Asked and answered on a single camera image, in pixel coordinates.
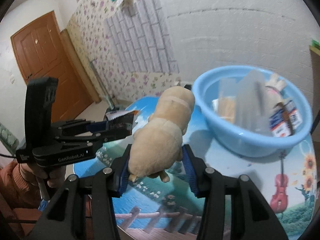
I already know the person's left hand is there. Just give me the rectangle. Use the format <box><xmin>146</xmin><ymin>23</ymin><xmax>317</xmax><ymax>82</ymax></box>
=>
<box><xmin>20</xmin><ymin>164</ymin><xmax>66</xmax><ymax>188</ymax></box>

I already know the grey dustpan with handle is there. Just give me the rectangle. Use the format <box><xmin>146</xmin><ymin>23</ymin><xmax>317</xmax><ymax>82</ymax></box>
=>
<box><xmin>89</xmin><ymin>60</ymin><xmax>119</xmax><ymax>112</ymax></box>

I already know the grey red snack packet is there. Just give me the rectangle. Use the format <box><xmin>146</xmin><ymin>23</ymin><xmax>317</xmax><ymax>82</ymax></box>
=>
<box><xmin>104</xmin><ymin>110</ymin><xmax>140</xmax><ymax>136</ymax></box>

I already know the white bunny plush yellow net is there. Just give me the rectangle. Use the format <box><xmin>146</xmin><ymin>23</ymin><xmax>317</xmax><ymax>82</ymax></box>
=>
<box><xmin>265</xmin><ymin>73</ymin><xmax>287</xmax><ymax>101</ymax></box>

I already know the orange sleeved left forearm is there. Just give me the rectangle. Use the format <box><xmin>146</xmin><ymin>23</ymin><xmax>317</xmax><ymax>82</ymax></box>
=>
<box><xmin>1</xmin><ymin>160</ymin><xmax>42</xmax><ymax>239</ymax></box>

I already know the bag of cotton swabs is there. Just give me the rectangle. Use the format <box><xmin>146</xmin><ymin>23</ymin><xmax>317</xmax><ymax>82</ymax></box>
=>
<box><xmin>212</xmin><ymin>96</ymin><xmax>236</xmax><ymax>124</ymax></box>

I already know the tan bear plush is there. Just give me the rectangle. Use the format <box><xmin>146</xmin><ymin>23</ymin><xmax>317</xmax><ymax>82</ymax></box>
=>
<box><xmin>128</xmin><ymin>86</ymin><xmax>195</xmax><ymax>183</ymax></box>

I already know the light blue plastic basin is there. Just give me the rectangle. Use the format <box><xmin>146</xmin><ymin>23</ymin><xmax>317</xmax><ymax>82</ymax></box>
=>
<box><xmin>192</xmin><ymin>65</ymin><xmax>312</xmax><ymax>158</ymax></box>

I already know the yellow side table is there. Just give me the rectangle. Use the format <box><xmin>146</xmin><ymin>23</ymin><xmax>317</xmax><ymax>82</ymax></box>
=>
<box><xmin>309</xmin><ymin>45</ymin><xmax>319</xmax><ymax>134</ymax></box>

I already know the frosted plastic case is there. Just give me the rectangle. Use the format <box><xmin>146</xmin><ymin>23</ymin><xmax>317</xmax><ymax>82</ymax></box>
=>
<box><xmin>218</xmin><ymin>70</ymin><xmax>272</xmax><ymax>137</ymax></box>

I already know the card box with brown strap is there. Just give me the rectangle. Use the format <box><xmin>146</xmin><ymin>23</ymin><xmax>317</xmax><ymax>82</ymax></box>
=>
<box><xmin>269</xmin><ymin>99</ymin><xmax>303</xmax><ymax>138</ymax></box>

